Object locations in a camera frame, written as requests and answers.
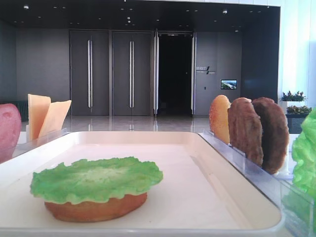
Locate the red tomato slice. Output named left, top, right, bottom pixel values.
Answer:
left=0, top=104, right=21, bottom=163

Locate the brown meat patty inner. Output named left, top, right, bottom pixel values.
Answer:
left=228, top=97, right=263, bottom=167

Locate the brown meat patty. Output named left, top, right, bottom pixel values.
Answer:
left=228, top=97, right=263, bottom=167
left=252, top=97, right=289, bottom=174

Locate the green lettuce leaf on bun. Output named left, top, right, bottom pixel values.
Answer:
left=30, top=157, right=163, bottom=204

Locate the orange cheese slice right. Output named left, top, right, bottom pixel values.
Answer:
left=39, top=100, right=72, bottom=137

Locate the orange cheese slice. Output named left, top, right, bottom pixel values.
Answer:
left=39, top=100, right=72, bottom=137
left=28, top=94, right=51, bottom=141

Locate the brown meat patty outer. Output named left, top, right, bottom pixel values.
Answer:
left=252, top=97, right=289, bottom=174

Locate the orange cheese slice left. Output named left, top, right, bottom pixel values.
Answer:
left=28, top=94, right=51, bottom=141

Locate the green lettuce leaf in rack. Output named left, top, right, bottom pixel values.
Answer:
left=292, top=111, right=316, bottom=198

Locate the top bun slice inner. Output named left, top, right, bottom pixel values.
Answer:
left=209, top=95, right=231, bottom=144

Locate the dark double door middle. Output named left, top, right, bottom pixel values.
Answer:
left=113, top=32, right=151, bottom=116

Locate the dark double door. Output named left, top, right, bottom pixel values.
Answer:
left=113, top=32, right=151, bottom=116
left=70, top=31, right=109, bottom=116

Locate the cream rectangular tray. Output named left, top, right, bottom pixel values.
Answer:
left=0, top=132, right=286, bottom=237

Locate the dark double door left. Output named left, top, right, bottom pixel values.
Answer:
left=70, top=31, right=109, bottom=116

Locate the bottom bun slice on tray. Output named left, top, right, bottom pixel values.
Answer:
left=44, top=193, right=147, bottom=222

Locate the potted plants planter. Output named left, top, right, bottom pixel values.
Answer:
left=280, top=91, right=312, bottom=134

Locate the wall mounted screen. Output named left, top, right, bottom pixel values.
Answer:
left=220, top=79, right=237, bottom=90

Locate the clear left long rail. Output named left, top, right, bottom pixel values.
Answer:
left=0, top=128, right=69, bottom=163

